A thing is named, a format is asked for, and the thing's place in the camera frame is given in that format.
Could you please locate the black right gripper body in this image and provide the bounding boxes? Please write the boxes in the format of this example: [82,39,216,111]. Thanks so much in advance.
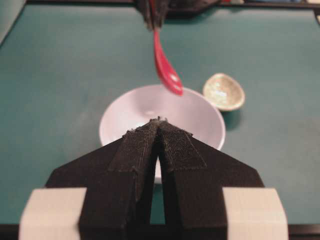
[167,0,222,18]

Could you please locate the black table frame rail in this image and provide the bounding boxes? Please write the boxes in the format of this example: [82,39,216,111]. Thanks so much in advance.
[26,0,320,9]

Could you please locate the crackle glazed teardrop dish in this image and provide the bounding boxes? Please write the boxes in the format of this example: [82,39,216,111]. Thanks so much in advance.
[202,72,246,112]

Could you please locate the red plastic spoon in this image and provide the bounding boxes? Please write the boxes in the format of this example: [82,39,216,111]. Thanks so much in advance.
[153,28,183,96]

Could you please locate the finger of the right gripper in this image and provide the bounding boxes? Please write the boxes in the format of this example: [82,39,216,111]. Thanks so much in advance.
[136,0,153,31]
[152,0,171,30]

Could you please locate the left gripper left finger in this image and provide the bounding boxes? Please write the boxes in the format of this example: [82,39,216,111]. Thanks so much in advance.
[18,119,160,240]

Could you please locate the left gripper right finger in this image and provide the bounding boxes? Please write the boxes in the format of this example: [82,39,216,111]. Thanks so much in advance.
[157,121,289,240]

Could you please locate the white round bowl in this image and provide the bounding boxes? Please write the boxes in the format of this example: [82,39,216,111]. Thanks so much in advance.
[99,84,227,185]

